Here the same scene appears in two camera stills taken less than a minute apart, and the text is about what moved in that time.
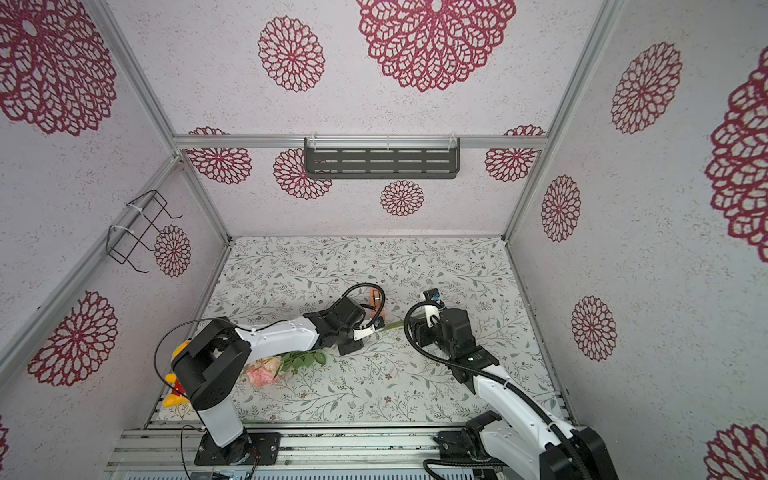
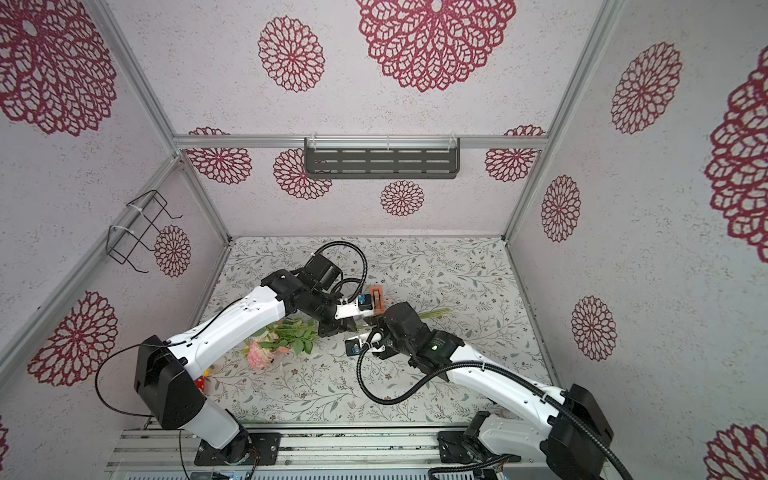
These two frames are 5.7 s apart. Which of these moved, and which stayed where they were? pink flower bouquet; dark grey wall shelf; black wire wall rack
Moved: pink flower bouquet
Stayed: black wire wall rack; dark grey wall shelf
